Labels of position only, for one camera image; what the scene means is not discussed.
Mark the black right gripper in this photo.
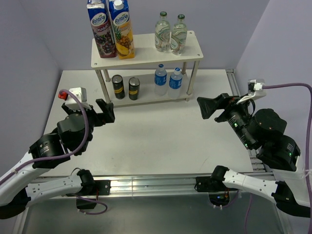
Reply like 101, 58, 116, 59
195, 91, 253, 148

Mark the dark can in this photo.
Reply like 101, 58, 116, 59
112, 75, 125, 99
129, 77, 140, 100

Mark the Pocari Sweat bottle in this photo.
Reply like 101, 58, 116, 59
168, 68, 183, 99
154, 64, 167, 96

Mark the chang soda bottle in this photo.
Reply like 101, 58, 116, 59
170, 14, 187, 55
155, 11, 171, 52

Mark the Chang soda bottle front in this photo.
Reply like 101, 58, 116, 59
155, 11, 171, 52

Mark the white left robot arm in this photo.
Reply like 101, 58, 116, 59
0, 104, 97, 219

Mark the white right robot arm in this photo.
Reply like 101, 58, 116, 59
195, 93, 311, 218

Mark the beige two-tier shelf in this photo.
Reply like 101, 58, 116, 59
91, 31, 203, 107

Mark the grape juice carton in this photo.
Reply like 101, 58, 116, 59
86, 0, 117, 58

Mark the pineapple juice carton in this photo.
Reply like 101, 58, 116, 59
109, 0, 135, 59

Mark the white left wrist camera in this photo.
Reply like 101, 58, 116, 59
58, 87, 91, 111

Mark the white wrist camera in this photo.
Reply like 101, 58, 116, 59
237, 79, 266, 104
58, 87, 91, 111

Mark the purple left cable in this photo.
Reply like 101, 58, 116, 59
0, 89, 108, 215

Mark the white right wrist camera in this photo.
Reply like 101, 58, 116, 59
237, 79, 266, 104

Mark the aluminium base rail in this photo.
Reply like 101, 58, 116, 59
31, 172, 280, 200

